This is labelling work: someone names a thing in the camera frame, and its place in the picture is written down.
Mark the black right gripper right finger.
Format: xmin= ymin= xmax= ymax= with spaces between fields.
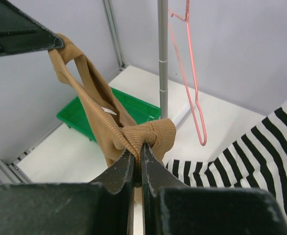
xmin=140 ymin=143 xmax=190 ymax=198

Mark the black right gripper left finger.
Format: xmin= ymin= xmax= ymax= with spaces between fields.
xmin=89 ymin=150 xmax=134 ymax=194

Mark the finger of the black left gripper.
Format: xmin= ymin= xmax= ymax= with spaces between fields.
xmin=0 ymin=0 xmax=64 ymax=57

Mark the tan tank top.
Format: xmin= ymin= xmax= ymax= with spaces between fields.
xmin=47 ymin=33 xmax=177 ymax=169

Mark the pink wire hanger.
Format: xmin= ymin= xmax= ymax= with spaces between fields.
xmin=167 ymin=0 xmax=207 ymax=146

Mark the black white striped tank top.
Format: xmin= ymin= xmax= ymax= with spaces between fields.
xmin=166 ymin=101 xmax=287 ymax=221

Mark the green plastic tray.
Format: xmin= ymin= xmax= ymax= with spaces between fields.
xmin=57 ymin=88 xmax=161 ymax=142

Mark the metal clothes rack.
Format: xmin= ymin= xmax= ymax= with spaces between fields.
xmin=156 ymin=0 xmax=190 ymax=128

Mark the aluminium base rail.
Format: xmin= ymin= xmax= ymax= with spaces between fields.
xmin=0 ymin=150 xmax=32 ymax=185

